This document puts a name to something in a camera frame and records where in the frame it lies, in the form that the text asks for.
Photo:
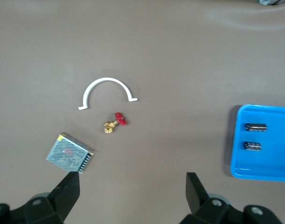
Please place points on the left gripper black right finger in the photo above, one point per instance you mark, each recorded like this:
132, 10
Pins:
210, 212

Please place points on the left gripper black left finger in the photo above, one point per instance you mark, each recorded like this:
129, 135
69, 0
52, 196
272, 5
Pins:
51, 207

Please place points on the black terminal block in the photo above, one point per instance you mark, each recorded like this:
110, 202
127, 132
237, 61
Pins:
252, 146

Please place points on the long brown electrolytic capacitor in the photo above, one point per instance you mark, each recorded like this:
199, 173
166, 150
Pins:
255, 127

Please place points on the blue plastic tray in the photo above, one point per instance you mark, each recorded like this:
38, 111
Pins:
273, 140

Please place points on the metal mesh power supply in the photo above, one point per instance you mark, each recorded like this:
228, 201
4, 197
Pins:
67, 152

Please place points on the white half-round pipe clamp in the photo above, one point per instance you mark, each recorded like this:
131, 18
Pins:
107, 79

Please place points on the brown table mat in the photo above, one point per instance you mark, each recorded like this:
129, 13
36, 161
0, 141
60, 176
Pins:
156, 58

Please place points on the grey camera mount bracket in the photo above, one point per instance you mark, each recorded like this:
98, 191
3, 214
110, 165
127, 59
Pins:
271, 2

